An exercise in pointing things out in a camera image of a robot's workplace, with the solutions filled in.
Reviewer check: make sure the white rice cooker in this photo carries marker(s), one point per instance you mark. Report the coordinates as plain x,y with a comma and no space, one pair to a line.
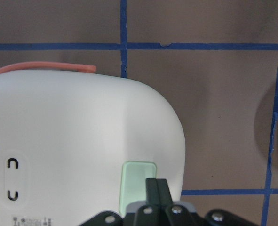
73,144

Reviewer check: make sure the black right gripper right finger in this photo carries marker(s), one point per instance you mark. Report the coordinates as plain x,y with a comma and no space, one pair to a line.
165,198

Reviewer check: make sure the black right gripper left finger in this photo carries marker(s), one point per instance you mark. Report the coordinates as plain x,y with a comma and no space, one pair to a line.
152,193

